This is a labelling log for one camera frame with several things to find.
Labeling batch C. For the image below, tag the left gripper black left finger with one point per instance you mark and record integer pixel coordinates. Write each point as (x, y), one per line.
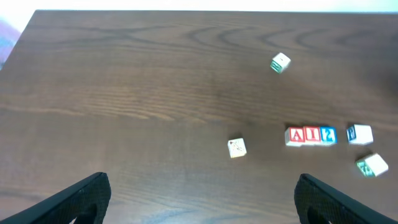
(83, 202)

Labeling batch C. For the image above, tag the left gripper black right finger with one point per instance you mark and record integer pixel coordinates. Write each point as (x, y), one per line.
(318, 202)

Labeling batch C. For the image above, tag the blue number 2 block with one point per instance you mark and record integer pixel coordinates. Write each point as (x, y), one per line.
(328, 136)

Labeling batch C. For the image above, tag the red letter I block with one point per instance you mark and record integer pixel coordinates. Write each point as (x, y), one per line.
(312, 135)

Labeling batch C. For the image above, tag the red letter A block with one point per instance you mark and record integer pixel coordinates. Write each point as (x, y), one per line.
(294, 136)

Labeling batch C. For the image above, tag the green-edged wooden block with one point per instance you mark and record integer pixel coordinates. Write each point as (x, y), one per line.
(372, 165)
(280, 62)

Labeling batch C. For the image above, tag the blue-edged wooden block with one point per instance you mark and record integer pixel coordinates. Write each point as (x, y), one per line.
(360, 134)

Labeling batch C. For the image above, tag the yellow-edged butterfly block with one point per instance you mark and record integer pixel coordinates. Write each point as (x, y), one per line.
(237, 148)

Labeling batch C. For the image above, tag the far green-edged wooden block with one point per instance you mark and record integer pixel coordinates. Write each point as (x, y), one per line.
(280, 62)

